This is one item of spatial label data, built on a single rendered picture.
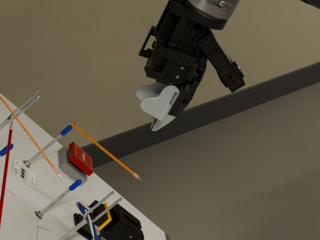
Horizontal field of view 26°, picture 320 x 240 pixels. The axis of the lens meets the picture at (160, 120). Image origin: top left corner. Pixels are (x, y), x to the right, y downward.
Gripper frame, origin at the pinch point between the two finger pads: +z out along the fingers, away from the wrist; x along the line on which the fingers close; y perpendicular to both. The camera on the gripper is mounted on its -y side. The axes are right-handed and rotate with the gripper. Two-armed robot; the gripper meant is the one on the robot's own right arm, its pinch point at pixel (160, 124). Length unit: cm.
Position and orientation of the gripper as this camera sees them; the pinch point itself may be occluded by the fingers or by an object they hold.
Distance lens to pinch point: 109.4
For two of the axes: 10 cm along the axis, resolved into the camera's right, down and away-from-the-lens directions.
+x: 1.9, 5.3, -8.2
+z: -4.2, 8.0, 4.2
